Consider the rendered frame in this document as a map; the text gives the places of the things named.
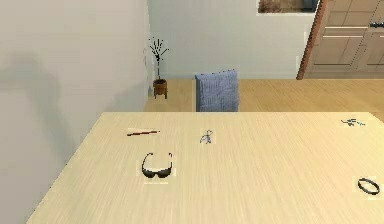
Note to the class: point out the black sunglasses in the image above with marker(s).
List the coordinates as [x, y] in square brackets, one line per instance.
[156, 173]

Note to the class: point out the blue upholstered chair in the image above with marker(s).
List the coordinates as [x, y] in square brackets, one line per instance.
[217, 91]

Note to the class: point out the bare twig plant brown pot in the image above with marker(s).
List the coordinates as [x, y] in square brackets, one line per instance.
[159, 86]

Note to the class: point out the red pencil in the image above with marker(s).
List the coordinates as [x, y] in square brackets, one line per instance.
[142, 133]

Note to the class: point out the pale wooden table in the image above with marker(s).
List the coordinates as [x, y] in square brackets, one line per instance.
[213, 173]

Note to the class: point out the small dark key bunch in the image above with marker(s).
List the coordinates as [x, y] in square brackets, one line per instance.
[351, 122]

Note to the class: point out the beige panelled cupboard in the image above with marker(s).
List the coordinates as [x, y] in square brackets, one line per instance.
[346, 36]

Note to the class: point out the brown wooden door frame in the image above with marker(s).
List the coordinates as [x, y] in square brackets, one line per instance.
[310, 41]

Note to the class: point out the framed brown wall picture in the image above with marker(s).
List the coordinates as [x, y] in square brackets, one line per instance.
[286, 6]

